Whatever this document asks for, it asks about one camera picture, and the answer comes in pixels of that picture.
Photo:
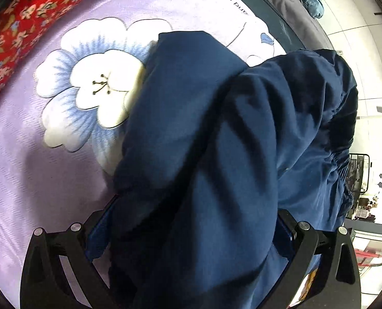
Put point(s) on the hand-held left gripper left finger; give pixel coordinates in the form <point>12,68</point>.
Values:
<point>97,241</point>

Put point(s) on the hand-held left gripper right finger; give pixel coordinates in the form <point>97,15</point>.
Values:
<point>284,244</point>

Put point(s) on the navy blue jacket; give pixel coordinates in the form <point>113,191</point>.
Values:
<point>194,167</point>

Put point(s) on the red metal rack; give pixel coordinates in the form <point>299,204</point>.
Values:
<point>369,256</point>

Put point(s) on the lavender flower print bed sheet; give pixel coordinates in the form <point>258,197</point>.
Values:
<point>17,183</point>

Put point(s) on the grey cloth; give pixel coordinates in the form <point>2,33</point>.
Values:
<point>294,9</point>

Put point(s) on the red floral blanket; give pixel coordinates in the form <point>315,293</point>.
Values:
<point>23,16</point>

